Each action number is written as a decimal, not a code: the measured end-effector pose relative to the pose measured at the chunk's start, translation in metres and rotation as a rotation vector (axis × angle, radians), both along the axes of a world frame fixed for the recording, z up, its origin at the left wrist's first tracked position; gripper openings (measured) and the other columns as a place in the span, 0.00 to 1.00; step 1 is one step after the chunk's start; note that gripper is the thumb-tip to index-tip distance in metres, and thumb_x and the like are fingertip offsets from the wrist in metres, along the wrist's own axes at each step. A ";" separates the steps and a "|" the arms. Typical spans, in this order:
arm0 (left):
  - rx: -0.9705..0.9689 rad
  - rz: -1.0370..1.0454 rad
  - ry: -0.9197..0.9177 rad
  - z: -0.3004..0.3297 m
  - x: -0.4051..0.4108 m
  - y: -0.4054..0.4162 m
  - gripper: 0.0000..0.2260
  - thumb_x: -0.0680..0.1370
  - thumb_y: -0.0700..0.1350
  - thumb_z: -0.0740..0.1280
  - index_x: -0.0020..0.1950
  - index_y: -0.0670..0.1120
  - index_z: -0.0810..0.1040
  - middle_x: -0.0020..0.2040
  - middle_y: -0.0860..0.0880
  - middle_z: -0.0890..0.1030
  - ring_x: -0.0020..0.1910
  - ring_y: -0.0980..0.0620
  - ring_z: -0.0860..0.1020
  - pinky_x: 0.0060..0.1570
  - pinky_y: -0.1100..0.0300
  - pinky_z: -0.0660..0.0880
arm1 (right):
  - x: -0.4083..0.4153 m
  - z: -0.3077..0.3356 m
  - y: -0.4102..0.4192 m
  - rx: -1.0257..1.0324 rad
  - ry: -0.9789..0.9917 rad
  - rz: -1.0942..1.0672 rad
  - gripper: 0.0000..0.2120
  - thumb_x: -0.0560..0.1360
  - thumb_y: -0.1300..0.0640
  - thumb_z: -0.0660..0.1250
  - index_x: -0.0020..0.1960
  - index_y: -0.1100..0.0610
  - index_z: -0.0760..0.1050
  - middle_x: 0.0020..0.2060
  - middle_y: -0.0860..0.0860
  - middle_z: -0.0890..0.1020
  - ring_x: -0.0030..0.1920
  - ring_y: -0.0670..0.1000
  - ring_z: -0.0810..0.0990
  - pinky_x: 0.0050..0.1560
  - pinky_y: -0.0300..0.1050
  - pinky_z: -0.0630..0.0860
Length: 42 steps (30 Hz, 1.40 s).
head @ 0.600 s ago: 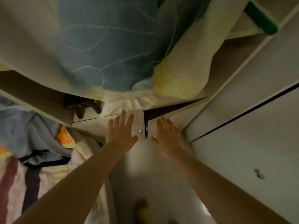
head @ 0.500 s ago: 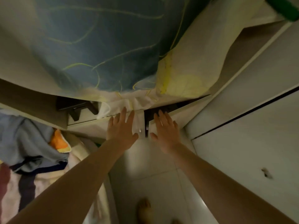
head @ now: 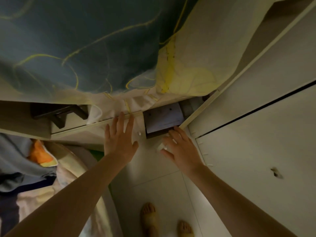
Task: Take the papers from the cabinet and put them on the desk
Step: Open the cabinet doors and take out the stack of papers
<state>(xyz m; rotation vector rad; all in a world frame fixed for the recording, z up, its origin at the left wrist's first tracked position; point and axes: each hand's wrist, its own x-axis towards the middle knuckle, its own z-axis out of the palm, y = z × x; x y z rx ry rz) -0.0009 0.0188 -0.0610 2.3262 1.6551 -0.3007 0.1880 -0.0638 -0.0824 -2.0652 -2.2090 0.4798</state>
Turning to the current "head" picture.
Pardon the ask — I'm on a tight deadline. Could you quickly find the person's left hand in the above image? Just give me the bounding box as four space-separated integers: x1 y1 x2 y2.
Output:
104 111 139 164

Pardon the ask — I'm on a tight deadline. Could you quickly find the person's right hand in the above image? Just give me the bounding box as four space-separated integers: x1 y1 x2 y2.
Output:
160 126 206 176

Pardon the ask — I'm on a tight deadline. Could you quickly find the person's right forearm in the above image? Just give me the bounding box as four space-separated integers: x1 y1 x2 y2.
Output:
183 165 300 237

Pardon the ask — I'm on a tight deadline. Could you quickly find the person's left forearm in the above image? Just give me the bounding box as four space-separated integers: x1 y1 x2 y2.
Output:
4 155 132 237

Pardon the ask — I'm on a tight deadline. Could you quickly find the white nightstand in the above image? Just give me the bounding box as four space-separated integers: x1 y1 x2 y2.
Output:
51 110 206 175

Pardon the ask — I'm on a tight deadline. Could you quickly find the dark box with white paper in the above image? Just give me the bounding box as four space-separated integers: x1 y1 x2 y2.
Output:
143 102 185 139

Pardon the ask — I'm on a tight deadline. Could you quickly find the dark wooden stool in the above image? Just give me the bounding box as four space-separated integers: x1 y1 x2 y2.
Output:
30 103 89 129

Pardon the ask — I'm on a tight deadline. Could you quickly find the orange cloth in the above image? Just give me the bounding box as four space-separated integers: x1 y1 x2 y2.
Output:
28 140 58 168

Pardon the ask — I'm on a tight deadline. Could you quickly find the teal yellow patterned bedsheet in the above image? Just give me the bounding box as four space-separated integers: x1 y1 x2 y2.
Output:
0 0 274 124

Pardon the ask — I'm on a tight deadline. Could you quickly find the pale pink towel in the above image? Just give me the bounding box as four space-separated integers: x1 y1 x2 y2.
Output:
15 165 105 237

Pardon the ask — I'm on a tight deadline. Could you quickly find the white wardrobe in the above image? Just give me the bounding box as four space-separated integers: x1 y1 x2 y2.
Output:
179 0 316 237

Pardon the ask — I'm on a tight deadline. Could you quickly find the grey-blue cloth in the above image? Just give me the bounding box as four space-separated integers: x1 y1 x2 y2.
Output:
0 133 59 193

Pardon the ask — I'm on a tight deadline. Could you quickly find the dark navy cloth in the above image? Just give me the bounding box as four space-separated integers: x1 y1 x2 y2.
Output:
0 191 21 236

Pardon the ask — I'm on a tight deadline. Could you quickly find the light wooden bed frame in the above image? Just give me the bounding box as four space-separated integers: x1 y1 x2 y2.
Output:
0 100 53 140

